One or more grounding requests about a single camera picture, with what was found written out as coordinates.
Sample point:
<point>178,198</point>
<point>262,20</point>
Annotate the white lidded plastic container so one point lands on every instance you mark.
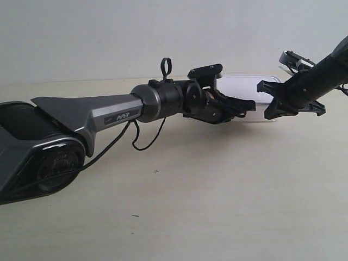
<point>244,86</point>

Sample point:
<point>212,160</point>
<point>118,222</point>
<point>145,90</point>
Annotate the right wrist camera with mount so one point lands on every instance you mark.
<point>295,62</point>

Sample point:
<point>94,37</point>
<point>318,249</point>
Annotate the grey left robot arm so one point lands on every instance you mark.
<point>45,142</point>

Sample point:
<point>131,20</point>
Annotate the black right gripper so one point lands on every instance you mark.
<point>291,98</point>

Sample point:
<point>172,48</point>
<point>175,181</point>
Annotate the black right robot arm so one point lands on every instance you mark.
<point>329,73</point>

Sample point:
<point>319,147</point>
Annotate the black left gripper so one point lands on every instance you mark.
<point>201,105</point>

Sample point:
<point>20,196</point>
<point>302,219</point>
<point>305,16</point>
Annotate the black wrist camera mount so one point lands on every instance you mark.
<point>206,76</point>

